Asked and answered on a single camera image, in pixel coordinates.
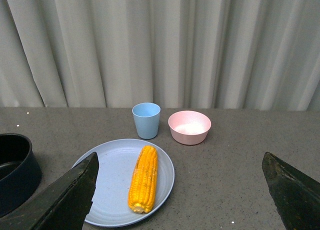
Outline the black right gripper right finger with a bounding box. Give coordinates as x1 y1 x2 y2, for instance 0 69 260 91
262 152 320 230

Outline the pink bowl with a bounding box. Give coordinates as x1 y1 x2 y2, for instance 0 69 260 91
168 110 212 146

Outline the dark blue saucepan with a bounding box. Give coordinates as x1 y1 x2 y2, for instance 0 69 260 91
0 133 42 217

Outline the yellow corn cob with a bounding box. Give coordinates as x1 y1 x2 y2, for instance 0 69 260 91
127 145 158 214

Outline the grey curtain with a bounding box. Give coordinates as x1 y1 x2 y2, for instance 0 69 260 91
0 0 320 111

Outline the light blue plate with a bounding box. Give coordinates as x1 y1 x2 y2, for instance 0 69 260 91
76 138 175 228

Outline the light blue cup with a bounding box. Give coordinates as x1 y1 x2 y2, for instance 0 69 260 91
132 102 161 140

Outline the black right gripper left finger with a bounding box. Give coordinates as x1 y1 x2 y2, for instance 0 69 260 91
0 152 99 230

